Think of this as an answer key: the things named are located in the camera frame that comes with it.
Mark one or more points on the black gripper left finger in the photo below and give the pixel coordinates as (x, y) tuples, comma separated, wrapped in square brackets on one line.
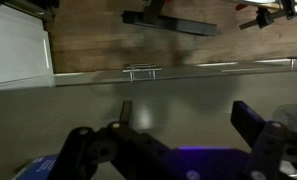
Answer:
[(98, 150)]

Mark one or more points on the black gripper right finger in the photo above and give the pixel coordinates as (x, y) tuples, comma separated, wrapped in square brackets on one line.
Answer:
[(271, 146)]

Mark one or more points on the white base cabinet front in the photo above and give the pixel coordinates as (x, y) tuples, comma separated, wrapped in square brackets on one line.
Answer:
[(14, 46)]

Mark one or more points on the black stand base bar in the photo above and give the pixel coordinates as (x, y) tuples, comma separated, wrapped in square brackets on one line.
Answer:
[(174, 24)]

